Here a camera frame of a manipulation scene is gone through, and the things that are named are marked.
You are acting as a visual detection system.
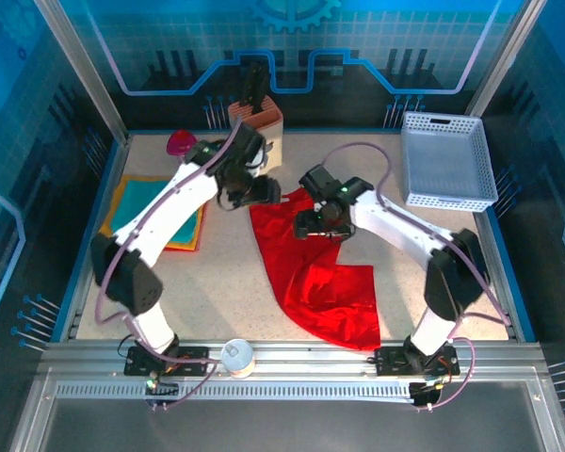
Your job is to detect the magenta plastic object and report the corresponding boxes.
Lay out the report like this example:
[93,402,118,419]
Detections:
[166,130,199,159]

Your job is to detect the aluminium front rail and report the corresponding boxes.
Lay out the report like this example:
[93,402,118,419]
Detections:
[40,341,547,378]

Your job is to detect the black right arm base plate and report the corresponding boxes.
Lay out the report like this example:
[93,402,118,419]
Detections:
[374,346,460,378]

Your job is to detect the white perforated plastic basket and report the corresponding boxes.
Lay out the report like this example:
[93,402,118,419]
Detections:
[401,111,499,216]

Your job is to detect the slotted grey cable duct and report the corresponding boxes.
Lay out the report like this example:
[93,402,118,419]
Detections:
[56,380,418,401]

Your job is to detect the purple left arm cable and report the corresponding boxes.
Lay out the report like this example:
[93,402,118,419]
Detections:
[93,120,244,413]

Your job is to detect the white tin can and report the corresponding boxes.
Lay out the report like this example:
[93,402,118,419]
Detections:
[220,338,256,380]

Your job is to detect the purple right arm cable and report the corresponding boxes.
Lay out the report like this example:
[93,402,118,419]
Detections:
[324,140,512,414]

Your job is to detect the beige knife block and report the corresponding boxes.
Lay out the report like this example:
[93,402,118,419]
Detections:
[228,96,284,169]

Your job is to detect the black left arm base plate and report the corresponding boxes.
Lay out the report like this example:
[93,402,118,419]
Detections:
[124,346,211,378]

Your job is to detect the aluminium frame post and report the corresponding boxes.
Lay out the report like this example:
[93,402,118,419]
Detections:
[32,0,131,145]
[465,0,547,119]

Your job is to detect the folded red t-shirt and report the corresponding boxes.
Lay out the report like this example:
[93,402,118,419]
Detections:
[162,202,208,253]

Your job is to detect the folded teal t-shirt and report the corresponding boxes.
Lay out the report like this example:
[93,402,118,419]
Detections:
[110,180,203,246]

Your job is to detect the blue table border trim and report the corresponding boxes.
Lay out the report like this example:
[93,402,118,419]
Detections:
[51,126,538,343]

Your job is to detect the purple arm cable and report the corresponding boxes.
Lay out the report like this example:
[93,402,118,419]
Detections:
[93,120,244,413]
[324,140,512,414]

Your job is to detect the stack of colourful folded cloths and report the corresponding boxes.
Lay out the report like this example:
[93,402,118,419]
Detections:
[98,174,206,250]

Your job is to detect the red t-shirt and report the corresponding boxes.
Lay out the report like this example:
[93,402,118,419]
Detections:
[249,187,381,352]
[162,202,208,253]

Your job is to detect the black knife handle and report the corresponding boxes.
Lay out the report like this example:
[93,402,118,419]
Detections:
[238,60,269,117]

